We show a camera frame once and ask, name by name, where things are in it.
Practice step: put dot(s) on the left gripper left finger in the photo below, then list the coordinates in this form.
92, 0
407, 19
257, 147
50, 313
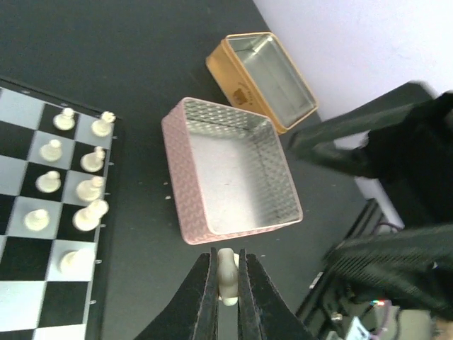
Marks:
192, 313

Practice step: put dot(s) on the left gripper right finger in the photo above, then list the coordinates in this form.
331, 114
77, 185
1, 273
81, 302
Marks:
262, 313

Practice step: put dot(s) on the white chess piece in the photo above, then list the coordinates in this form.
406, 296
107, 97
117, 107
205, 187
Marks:
76, 261
91, 189
88, 218
94, 161
49, 182
52, 151
64, 120
227, 274
37, 220

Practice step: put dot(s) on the white chess rook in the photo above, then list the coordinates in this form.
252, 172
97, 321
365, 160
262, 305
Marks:
104, 125

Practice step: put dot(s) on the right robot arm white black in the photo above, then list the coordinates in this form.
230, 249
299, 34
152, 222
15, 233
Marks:
402, 139

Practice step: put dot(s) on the pink tin box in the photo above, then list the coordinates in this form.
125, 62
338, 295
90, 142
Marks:
229, 172

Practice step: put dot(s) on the black white chessboard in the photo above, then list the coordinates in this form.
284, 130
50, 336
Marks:
37, 300

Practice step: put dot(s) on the yellow tin lid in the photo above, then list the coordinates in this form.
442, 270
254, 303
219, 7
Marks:
256, 74

